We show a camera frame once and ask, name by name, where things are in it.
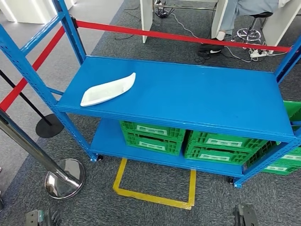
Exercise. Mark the blue steel shelf rack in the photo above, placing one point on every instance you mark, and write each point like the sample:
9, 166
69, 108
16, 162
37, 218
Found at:
188, 93

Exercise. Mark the black power strip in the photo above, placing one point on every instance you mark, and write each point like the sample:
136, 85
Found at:
163, 13

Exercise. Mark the chrome stanchion post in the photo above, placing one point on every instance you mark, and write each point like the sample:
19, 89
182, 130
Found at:
63, 184

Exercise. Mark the white office desk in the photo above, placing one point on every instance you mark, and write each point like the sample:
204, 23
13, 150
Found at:
146, 18
277, 21

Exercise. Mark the white power strip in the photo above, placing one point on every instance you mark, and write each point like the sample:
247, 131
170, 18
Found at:
258, 53

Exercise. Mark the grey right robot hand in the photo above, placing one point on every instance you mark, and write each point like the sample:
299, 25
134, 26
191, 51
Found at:
237, 216

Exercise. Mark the green plastic crate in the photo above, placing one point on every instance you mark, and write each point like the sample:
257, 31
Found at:
219, 149
291, 162
150, 138

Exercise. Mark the white curved plastic trim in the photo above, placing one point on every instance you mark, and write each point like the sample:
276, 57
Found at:
105, 92

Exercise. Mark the thin black stanchion pole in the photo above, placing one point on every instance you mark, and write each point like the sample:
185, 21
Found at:
49, 126

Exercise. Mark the person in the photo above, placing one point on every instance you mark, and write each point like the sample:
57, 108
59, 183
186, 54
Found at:
234, 12

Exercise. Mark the red barrier belt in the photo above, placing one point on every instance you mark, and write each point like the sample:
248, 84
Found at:
164, 35
42, 57

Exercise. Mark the black stool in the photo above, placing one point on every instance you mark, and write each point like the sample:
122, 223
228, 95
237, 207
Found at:
261, 15

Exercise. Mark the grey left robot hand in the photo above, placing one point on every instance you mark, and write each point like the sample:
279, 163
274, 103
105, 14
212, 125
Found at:
56, 220

